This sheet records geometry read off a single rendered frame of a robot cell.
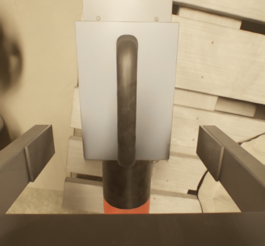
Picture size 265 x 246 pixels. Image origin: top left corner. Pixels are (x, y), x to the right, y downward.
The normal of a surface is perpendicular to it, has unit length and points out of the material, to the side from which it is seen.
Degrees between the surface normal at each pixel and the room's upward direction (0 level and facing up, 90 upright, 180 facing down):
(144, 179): 43
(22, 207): 0
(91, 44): 0
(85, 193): 0
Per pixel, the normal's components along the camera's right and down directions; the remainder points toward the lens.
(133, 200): 0.31, 0.28
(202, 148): -1.00, 0.00
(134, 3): 0.02, 0.29
